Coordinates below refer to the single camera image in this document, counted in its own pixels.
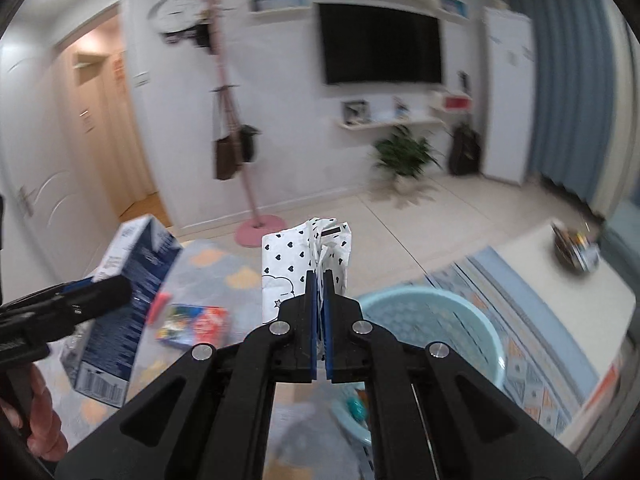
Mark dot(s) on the white coffee table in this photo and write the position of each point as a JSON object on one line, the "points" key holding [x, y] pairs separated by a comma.
{"points": [[550, 290]]}

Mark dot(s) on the black cap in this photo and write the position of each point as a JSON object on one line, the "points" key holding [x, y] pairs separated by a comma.
{"points": [[202, 35]]}

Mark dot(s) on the red and white wall box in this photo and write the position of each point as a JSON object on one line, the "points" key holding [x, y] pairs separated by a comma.
{"points": [[452, 101]]}

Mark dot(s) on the brown hanging bag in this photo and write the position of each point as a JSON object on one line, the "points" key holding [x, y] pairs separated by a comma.
{"points": [[227, 157]]}

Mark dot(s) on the blue patterned rug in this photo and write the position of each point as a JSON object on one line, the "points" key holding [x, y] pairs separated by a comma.
{"points": [[530, 360]]}

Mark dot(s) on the blue curtain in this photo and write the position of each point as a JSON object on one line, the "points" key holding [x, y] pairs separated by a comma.
{"points": [[565, 85]]}

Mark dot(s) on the green potted plant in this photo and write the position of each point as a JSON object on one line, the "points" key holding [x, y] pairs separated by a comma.
{"points": [[405, 157]]}

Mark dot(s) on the panda wall clock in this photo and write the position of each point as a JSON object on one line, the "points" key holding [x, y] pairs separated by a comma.
{"points": [[177, 7]]}

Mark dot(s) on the hallway door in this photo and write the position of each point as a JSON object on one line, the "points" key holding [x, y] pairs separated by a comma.
{"points": [[115, 150]]}

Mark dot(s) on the butterfly picture frame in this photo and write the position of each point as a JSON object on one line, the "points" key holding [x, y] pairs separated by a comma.
{"points": [[356, 112]]}

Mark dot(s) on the small blue box shelf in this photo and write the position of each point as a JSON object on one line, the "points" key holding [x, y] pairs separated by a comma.
{"points": [[452, 5]]}

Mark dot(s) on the white heart-patterned paper bag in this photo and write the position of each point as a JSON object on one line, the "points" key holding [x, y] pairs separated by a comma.
{"points": [[285, 265]]}

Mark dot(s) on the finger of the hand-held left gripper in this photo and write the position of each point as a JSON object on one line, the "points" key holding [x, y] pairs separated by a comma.
{"points": [[60, 291], [95, 297]]}

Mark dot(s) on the dark blue milk carton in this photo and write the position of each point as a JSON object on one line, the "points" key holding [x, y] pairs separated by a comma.
{"points": [[120, 330]]}

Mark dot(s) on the low white wall shelf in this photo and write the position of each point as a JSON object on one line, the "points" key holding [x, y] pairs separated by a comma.
{"points": [[390, 124]]}

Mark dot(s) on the scallop patterned tablecloth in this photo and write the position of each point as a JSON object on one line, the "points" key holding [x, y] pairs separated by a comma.
{"points": [[220, 270]]}

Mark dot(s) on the white light switch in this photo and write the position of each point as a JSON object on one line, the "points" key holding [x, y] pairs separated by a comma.
{"points": [[141, 79]]}

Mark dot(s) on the small black device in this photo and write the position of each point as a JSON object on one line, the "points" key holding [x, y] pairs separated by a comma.
{"points": [[464, 81]]}

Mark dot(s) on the black wall television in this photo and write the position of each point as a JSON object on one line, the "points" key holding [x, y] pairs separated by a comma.
{"points": [[380, 42]]}

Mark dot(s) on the colourful snack packet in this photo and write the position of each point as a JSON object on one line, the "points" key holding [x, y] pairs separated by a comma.
{"points": [[200, 325]]}

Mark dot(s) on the pink coat rack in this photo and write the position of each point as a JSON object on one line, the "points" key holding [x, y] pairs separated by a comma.
{"points": [[235, 135]]}

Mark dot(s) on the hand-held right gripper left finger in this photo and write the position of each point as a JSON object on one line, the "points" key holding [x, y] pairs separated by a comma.
{"points": [[312, 330]]}

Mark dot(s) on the red wall decoration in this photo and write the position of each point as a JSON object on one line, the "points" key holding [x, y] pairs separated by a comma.
{"points": [[118, 70]]}

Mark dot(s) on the teal and orange wrapper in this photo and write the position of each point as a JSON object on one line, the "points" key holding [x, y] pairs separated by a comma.
{"points": [[356, 406]]}

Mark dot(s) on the white room door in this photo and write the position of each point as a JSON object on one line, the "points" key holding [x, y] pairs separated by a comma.
{"points": [[45, 160]]}

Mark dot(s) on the black guitar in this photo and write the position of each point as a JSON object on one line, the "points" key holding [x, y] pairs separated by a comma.
{"points": [[465, 152]]}

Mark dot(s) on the light blue plastic basket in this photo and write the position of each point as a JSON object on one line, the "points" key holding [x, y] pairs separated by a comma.
{"points": [[450, 325]]}

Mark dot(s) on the black hanging bag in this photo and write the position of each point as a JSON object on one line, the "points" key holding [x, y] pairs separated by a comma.
{"points": [[249, 145]]}

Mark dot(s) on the person's left hand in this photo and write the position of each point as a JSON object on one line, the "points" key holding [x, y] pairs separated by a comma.
{"points": [[45, 425]]}

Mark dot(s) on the small pink wrapper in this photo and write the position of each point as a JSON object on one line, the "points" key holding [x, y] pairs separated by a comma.
{"points": [[157, 305]]}

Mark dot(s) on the white standing air conditioner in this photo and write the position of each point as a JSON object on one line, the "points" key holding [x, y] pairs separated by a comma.
{"points": [[507, 100]]}

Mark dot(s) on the long blue box shelf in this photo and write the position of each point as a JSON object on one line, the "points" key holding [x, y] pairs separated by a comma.
{"points": [[277, 0]]}

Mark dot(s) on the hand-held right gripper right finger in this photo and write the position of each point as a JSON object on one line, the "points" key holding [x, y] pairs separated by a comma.
{"points": [[330, 330]]}

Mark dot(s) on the dark bowl with small things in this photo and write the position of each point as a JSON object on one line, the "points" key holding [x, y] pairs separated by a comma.
{"points": [[575, 255]]}

